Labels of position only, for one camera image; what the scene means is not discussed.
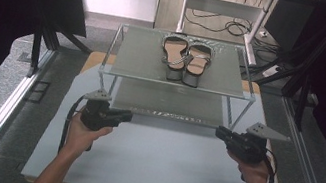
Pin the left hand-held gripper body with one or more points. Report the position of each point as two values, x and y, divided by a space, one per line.
96 115

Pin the two-tier metal shoe rack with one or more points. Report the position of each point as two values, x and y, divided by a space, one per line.
143 54

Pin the white power strip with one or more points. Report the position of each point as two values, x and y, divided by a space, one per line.
271 71

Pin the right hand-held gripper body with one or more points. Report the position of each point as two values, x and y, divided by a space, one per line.
249 149

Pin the black metal stand legs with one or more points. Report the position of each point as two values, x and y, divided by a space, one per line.
302 95
35 48

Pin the pale grey table mat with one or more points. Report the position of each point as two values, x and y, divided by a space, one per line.
170 174

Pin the person's left hand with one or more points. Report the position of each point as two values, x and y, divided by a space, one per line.
81 139

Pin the white metal stand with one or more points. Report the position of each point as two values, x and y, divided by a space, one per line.
223 6

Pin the person's right hand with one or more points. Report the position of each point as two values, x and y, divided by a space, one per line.
256 175

